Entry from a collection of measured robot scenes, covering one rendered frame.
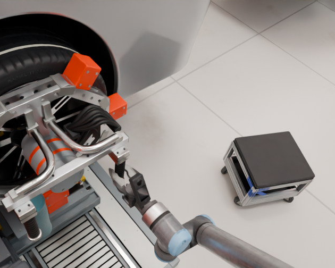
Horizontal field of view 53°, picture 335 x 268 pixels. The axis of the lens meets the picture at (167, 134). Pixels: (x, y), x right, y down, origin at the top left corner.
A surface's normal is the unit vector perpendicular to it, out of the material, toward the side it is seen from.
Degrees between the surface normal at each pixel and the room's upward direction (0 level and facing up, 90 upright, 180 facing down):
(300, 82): 0
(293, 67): 0
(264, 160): 0
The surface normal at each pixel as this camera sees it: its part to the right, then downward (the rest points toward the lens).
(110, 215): 0.16, -0.61
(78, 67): -0.51, 0.02
